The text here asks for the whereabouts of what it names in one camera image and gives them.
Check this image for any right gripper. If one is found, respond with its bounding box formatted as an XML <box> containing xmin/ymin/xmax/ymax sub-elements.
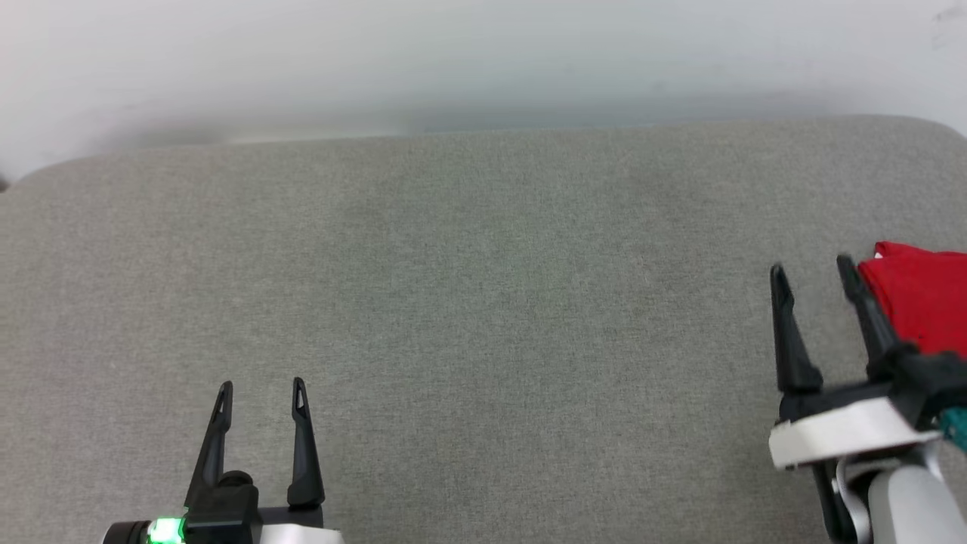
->
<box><xmin>769</xmin><ymin>255</ymin><xmax>967</xmax><ymax>425</ymax></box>

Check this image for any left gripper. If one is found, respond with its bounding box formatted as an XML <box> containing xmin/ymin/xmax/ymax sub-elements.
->
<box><xmin>102</xmin><ymin>378</ymin><xmax>326</xmax><ymax>544</ymax></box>

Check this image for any red and white shirt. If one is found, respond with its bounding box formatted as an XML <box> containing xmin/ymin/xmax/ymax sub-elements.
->
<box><xmin>857</xmin><ymin>242</ymin><xmax>967</xmax><ymax>357</ymax></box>

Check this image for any teal right camera connector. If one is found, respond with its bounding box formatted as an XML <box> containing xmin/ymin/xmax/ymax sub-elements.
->
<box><xmin>939</xmin><ymin>406</ymin><xmax>967</xmax><ymax>454</ymax></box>

